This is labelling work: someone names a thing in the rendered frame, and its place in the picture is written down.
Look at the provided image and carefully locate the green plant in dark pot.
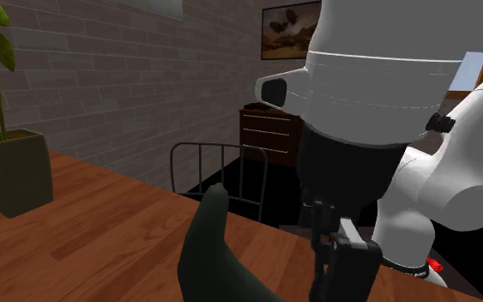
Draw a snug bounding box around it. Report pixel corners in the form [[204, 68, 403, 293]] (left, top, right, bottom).
[[0, 0, 55, 220]]

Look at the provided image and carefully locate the window with wooden frame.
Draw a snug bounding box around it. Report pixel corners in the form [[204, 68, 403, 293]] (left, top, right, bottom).
[[447, 51, 483, 101]]

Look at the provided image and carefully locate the dark metal bar frame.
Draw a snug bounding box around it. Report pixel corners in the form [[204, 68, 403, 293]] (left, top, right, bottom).
[[169, 142, 269, 223]]

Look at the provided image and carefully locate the wooden table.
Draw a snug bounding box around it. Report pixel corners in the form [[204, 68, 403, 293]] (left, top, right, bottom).
[[0, 149, 483, 302]]

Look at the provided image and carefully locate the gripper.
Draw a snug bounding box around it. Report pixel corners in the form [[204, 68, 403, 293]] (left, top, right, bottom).
[[296, 124, 410, 302]]

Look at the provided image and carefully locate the brown framed wall picture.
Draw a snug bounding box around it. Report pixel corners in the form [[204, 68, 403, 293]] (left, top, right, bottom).
[[260, 0, 323, 61]]

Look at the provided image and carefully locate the pale wall picture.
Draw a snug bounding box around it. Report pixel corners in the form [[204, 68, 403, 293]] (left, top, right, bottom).
[[114, 0, 184, 21]]

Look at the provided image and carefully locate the dark brown chest of drawers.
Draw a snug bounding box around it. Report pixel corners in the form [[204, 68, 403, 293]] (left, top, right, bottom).
[[238, 101, 305, 168]]

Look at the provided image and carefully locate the dark green rounded object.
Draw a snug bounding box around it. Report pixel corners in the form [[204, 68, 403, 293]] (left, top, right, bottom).
[[177, 183, 286, 302]]

